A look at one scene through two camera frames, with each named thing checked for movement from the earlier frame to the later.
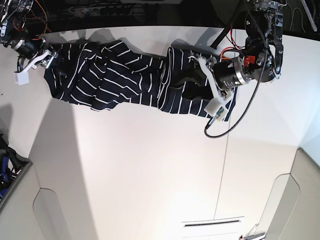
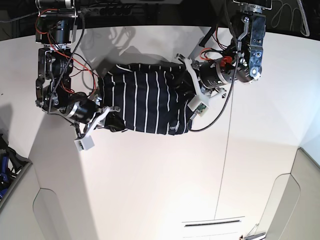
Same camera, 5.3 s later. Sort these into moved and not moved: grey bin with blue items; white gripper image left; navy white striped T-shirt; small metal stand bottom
Moved: navy white striped T-shirt; white gripper image left
Not moved: small metal stand bottom; grey bin with blue items
